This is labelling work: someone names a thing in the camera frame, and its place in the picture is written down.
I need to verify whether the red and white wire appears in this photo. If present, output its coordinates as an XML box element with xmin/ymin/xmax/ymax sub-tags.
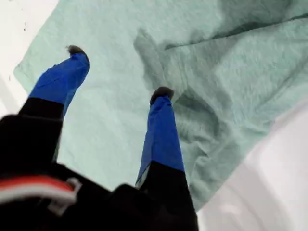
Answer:
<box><xmin>0</xmin><ymin>175</ymin><xmax>82</xmax><ymax>215</ymax></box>

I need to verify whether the pale green T-shirt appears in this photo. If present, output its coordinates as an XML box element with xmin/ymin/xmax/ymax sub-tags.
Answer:
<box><xmin>13</xmin><ymin>0</ymin><xmax>308</xmax><ymax>212</ymax></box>

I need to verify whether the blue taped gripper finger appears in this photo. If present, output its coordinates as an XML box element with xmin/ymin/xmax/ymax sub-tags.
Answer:
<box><xmin>134</xmin><ymin>86</ymin><xmax>199</xmax><ymax>212</ymax></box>
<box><xmin>18</xmin><ymin>45</ymin><xmax>90</xmax><ymax>162</ymax></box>

